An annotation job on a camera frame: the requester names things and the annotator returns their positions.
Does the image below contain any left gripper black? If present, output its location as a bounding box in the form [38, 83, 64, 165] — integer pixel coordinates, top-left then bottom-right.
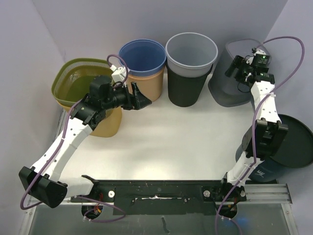
[102, 82, 151, 111]

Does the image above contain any grey mesh square basket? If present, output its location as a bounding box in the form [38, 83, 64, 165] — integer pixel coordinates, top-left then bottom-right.
[208, 39, 269, 107]

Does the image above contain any black ribbed round bin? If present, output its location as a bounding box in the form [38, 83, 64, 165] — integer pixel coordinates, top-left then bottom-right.
[166, 63, 213, 107]

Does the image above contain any light grey round bin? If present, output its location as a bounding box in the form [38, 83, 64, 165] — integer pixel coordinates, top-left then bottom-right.
[165, 32, 219, 78]

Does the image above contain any dark navy round bin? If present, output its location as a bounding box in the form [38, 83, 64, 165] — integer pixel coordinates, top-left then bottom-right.
[235, 114, 313, 183]

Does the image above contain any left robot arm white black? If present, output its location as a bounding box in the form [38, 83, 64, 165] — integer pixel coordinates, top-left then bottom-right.
[19, 75, 152, 210]

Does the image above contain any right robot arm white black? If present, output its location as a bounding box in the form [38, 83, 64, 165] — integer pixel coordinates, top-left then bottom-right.
[218, 52, 288, 200]

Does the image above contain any tan round bin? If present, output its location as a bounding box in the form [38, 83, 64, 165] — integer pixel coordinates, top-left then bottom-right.
[126, 67, 165, 102]

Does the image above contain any blue round bin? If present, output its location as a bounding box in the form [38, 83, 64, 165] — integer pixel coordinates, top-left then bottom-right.
[118, 39, 167, 77]

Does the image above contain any tan mesh square basket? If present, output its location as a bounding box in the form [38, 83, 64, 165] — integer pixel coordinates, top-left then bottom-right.
[56, 100, 123, 138]

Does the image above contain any green mesh square basket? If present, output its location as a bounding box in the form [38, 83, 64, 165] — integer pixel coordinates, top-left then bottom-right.
[51, 58, 112, 107]

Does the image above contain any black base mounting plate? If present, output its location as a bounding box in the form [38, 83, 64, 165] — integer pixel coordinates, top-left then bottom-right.
[71, 180, 246, 215]

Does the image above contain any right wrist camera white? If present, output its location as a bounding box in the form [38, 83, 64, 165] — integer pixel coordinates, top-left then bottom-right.
[251, 47, 267, 59]

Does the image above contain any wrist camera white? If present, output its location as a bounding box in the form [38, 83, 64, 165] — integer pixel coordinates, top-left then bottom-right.
[251, 47, 267, 59]
[110, 65, 129, 82]

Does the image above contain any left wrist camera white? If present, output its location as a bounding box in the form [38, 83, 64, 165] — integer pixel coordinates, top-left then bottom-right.
[110, 65, 129, 82]

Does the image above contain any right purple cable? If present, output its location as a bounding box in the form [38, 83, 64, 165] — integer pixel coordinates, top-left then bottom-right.
[214, 36, 306, 235]

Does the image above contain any purple cable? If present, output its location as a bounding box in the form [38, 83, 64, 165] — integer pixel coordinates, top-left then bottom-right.
[214, 36, 306, 235]
[20, 54, 130, 223]

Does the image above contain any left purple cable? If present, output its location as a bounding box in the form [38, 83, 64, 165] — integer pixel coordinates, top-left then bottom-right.
[20, 54, 130, 223]

